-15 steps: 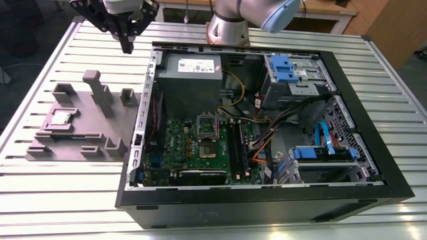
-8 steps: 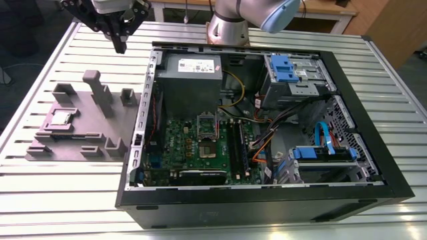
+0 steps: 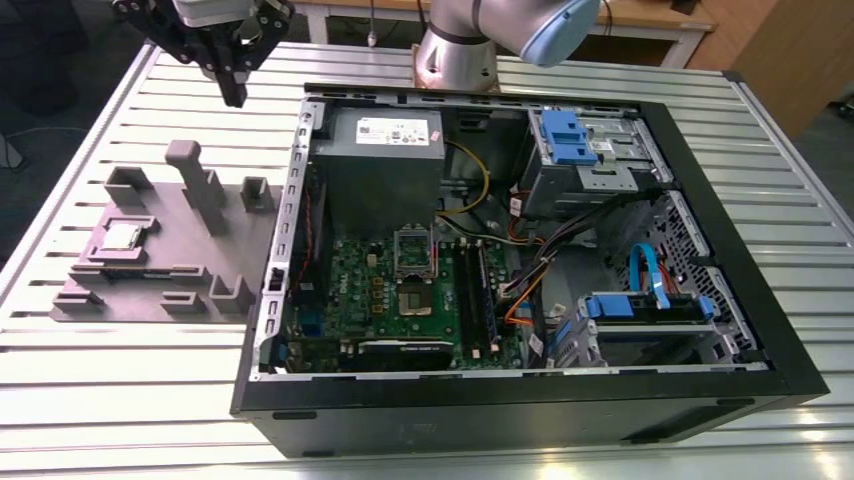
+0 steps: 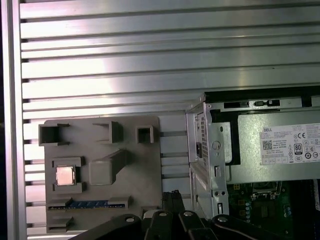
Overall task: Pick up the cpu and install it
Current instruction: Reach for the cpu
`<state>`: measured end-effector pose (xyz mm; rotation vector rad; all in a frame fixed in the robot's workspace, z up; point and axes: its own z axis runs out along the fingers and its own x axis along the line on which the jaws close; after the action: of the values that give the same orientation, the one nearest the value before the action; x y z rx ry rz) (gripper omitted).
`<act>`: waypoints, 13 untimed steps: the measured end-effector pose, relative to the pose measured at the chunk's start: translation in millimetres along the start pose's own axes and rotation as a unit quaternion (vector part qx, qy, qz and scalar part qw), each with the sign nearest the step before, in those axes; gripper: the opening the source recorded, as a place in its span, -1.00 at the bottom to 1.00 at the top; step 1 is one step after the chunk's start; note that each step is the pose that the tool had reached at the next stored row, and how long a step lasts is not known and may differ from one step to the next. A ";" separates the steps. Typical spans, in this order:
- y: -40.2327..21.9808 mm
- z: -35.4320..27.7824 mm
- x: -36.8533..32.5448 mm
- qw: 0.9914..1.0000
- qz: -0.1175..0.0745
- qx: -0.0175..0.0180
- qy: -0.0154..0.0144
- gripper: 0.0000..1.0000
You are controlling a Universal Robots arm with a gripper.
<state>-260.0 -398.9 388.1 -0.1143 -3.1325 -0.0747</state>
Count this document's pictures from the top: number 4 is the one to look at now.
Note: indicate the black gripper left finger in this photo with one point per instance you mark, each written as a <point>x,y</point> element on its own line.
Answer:
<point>157,227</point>

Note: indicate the silver CPU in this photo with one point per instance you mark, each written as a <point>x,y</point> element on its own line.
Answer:
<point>65,175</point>

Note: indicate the grey parts rack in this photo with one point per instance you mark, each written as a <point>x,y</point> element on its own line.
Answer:
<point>140,180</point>

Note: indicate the grey power supply unit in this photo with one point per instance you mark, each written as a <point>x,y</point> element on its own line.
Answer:
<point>250,150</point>

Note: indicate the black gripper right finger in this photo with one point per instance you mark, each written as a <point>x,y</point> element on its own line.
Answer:
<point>192,227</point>

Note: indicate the green motherboard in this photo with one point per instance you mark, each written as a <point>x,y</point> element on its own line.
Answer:
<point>240,200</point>

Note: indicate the black PC case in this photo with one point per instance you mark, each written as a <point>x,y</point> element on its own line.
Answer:
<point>217,150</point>

